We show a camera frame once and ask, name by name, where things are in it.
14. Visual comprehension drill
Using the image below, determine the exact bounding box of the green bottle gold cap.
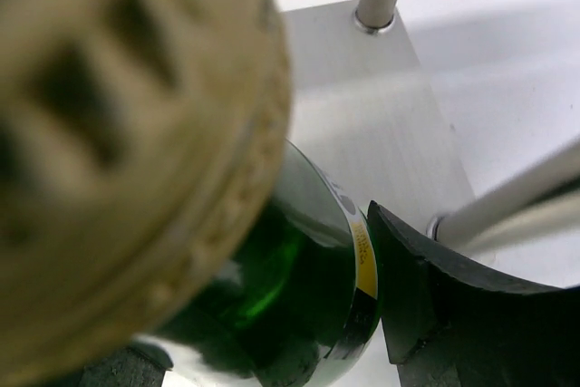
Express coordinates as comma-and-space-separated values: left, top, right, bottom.
1, 0, 382, 386

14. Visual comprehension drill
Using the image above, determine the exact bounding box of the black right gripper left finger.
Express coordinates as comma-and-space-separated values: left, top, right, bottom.
78, 344, 173, 387

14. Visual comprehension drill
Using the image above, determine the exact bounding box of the white two-tier shelf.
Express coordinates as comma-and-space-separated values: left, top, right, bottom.
277, 0, 579, 229

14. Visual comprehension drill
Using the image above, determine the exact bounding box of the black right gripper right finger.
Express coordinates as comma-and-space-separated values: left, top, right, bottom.
368, 202, 579, 386

